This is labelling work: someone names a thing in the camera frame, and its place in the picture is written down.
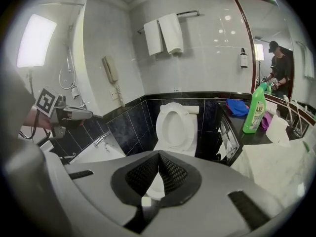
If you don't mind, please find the wall soap dispenser bottle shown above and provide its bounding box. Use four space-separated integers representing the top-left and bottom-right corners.
238 47 249 69

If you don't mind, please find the white hanging towel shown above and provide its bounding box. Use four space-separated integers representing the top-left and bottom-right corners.
158 13 184 55
143 19 164 57

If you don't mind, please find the wood framed mirror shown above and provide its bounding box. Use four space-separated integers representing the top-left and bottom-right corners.
222 0 316 125

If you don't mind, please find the chrome towel rail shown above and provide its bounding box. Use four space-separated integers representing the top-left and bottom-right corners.
137 10 200 34

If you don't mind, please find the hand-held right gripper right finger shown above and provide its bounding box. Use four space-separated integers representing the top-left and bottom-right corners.
159 151 202 207

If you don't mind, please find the white toilet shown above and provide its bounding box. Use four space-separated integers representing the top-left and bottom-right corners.
145 102 198 199

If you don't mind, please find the white jug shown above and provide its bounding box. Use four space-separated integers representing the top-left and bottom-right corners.
265 114 291 148

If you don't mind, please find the bright light panel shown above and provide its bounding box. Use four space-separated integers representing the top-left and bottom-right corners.
16 14 57 69

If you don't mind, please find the marble vanity with sink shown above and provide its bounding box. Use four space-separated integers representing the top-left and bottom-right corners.
231 134 316 207

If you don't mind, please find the shower hose with holder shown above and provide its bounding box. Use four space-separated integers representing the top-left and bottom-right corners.
58 23 80 100

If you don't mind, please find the blue cloth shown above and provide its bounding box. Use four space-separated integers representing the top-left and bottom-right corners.
226 98 250 117

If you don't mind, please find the shower curtain rail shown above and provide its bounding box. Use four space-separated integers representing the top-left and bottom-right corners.
37 1 86 7

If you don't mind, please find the white bathtub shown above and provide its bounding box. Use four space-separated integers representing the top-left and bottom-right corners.
39 132 126 166

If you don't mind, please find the green detergent bottle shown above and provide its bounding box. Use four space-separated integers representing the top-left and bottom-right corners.
242 82 268 135

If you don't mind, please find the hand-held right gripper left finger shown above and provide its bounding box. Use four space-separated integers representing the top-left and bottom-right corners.
110 151 161 206

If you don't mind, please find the beige wall telephone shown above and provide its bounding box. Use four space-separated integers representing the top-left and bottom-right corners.
102 55 126 108

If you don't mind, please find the person's left forearm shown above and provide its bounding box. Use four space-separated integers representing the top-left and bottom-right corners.
22 106 54 130

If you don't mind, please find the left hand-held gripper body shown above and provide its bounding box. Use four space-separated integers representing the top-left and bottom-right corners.
34 84 94 140

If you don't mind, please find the black tripod light stand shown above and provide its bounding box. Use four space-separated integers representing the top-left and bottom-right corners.
26 68 37 97

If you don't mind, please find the purple cloth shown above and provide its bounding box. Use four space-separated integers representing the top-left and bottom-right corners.
260 111 272 129

